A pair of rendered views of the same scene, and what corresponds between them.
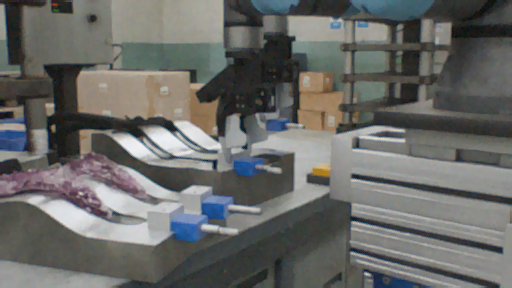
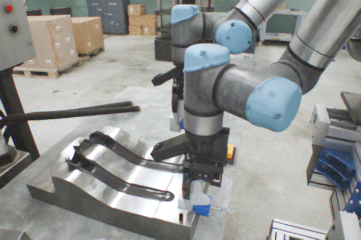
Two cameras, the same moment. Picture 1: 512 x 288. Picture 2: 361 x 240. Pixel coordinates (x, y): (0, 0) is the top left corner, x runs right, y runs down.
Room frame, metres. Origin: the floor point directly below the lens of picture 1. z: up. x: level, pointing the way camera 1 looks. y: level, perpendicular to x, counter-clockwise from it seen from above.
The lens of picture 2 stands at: (0.67, 0.19, 1.36)
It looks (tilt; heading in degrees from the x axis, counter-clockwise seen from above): 30 degrees down; 342
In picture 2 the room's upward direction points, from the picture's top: straight up
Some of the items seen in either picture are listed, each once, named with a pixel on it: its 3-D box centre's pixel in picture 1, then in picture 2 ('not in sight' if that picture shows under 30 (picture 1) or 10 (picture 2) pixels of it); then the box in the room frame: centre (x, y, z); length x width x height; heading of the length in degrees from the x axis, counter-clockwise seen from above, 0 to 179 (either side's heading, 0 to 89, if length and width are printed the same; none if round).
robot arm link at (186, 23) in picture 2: not in sight; (185, 25); (1.34, -0.05, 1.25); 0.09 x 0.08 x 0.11; 75
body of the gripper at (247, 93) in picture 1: (246, 83); (205, 152); (1.03, 0.02, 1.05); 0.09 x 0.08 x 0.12; 55
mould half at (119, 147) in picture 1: (172, 158); (120, 172); (1.23, 0.19, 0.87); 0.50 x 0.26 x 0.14; 55
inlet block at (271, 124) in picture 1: (281, 125); (190, 123); (1.33, -0.06, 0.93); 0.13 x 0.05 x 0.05; 55
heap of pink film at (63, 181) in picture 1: (64, 178); not in sight; (0.89, 0.33, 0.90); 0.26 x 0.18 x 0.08; 72
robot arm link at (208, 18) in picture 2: not in sight; (221, 27); (1.30, -0.13, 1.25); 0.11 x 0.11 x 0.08; 75
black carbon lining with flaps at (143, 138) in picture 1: (173, 138); (120, 163); (1.21, 0.19, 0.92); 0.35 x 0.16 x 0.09; 55
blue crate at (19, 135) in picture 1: (10, 146); not in sight; (4.56, 2.12, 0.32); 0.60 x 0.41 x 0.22; 61
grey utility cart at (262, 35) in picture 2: not in sight; (278, 26); (5.67, -3.95, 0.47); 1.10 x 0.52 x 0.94; 62
